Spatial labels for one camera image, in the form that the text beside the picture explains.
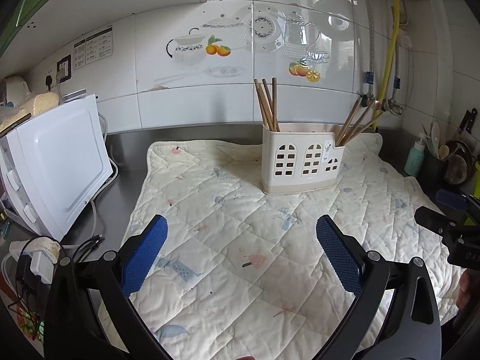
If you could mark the person's right hand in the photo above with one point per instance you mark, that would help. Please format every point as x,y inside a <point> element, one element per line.
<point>466,288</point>

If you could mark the teal soap pump bottle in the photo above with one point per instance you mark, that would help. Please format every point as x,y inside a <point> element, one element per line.
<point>415,156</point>

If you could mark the wall power socket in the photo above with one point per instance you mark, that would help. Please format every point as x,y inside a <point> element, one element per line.
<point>64,69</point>

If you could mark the green plastic rack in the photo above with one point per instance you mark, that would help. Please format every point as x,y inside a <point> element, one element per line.
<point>473,187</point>

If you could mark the red handled water valve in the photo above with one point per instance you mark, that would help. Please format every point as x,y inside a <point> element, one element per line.
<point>376,104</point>

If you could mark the wooden spoon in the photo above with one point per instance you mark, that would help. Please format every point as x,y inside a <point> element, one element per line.
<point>443,152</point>

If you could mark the black kitchen cleaver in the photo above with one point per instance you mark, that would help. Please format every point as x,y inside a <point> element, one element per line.
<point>466,125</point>

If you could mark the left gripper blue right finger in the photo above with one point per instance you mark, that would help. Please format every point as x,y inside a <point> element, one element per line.
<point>347,264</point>

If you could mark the white quilted mat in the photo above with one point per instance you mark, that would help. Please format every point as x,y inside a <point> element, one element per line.
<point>242,273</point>

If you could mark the vertical wooden chopstick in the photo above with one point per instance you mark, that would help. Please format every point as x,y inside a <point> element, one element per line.
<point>272,125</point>
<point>275,104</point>

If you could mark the long crossing wooden chopstick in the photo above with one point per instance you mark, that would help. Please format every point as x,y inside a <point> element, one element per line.
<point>357,129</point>

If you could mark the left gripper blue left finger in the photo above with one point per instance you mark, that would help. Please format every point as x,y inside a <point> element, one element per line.
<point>139,252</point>

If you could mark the black utensil crock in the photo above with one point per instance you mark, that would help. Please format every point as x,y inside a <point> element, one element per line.
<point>431,176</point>

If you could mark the beige plastic utensil holder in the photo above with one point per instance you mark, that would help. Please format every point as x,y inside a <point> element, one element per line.
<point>300,158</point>

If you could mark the wooden chopstick diagonal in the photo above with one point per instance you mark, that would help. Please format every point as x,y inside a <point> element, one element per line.
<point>347,122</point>

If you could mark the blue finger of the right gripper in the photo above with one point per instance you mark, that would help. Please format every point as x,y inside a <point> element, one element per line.
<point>435,222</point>
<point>450,199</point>

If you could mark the white power strip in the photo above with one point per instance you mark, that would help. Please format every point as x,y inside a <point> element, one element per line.
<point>44,253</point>

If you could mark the white plastic rice paddle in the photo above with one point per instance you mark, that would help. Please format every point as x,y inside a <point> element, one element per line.
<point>435,138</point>

